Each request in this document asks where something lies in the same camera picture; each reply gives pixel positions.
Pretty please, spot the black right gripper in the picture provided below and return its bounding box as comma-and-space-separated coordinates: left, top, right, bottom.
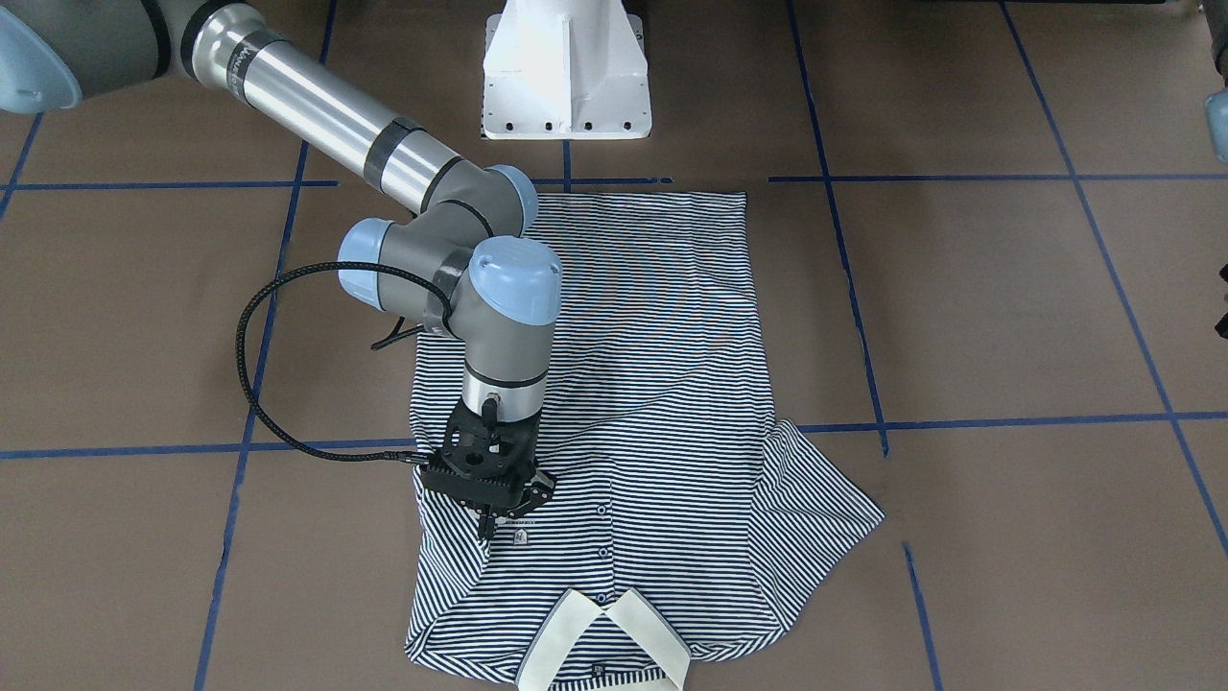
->
475, 421, 558, 542

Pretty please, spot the blue white striped polo shirt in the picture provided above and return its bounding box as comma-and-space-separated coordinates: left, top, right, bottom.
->
405, 191, 885, 690

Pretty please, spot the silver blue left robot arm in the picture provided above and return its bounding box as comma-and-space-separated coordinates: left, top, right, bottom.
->
1200, 1, 1227, 163

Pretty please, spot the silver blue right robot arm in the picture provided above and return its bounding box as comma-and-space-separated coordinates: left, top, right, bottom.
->
2, 1, 562, 539

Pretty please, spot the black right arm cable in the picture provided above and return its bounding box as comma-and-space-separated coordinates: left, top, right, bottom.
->
235, 264, 452, 466

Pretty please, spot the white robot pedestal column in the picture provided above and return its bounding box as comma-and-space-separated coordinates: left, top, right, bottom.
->
480, 1, 653, 141

